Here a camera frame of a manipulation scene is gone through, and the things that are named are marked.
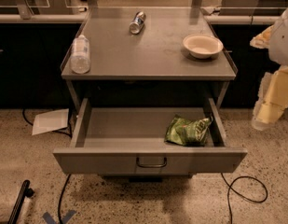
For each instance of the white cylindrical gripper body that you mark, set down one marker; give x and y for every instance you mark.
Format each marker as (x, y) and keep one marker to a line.
(281, 44)

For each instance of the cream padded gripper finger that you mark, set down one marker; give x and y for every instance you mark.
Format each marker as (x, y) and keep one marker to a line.
(272, 99)
(261, 41)

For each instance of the green jalapeno chip bag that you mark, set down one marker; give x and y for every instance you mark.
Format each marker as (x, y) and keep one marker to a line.
(188, 133)

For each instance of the grey open top drawer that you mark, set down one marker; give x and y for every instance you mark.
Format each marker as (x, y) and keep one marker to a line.
(130, 142)

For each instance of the white paper bowl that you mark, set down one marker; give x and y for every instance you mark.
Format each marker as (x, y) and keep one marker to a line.
(203, 46)

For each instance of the grey metal cabinet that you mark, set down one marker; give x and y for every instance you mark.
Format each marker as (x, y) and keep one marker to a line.
(156, 53)

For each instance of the silver blue soda can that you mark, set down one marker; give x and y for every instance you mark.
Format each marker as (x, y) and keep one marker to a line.
(137, 23)

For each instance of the clear plastic water bottle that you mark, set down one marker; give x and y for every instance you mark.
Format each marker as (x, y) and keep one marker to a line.
(80, 55)

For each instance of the white paper sheet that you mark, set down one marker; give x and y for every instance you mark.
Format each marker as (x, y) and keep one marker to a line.
(50, 121)

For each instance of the black bar tool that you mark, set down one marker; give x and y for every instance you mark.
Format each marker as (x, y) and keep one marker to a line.
(25, 192)

